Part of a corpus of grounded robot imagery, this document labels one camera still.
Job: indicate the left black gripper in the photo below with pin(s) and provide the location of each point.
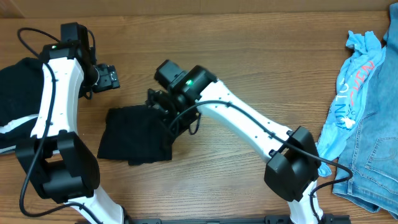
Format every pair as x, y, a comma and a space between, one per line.
111, 78

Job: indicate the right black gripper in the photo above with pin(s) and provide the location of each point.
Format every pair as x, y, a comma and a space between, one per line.
160, 104

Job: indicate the black t-shirt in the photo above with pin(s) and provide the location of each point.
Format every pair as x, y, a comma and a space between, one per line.
136, 134

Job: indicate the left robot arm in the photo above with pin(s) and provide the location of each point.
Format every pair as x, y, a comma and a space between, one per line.
61, 171

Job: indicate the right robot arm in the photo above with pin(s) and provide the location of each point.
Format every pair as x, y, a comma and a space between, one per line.
290, 155

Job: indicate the folded black clothes stack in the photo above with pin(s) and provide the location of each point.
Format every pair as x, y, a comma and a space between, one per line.
21, 92

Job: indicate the blue denim jeans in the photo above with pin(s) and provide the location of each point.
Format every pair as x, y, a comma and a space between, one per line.
371, 151

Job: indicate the light blue t-shirt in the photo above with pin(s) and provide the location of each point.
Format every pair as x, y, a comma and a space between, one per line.
352, 82

